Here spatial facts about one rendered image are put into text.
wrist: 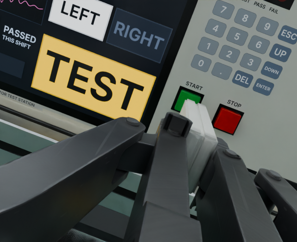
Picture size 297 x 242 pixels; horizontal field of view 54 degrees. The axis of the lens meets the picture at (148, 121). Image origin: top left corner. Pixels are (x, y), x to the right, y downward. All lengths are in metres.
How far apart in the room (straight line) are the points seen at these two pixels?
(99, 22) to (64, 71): 0.05
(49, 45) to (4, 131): 0.08
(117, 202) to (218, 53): 0.16
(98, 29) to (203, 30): 0.09
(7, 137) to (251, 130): 0.21
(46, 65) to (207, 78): 0.14
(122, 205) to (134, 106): 0.09
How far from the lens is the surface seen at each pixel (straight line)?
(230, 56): 0.26
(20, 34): 0.29
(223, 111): 0.26
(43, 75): 0.28
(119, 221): 0.47
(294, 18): 0.27
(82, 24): 0.27
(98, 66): 0.26
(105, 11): 0.26
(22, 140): 0.28
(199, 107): 0.19
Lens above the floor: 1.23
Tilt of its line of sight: 17 degrees down
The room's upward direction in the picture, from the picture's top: 21 degrees clockwise
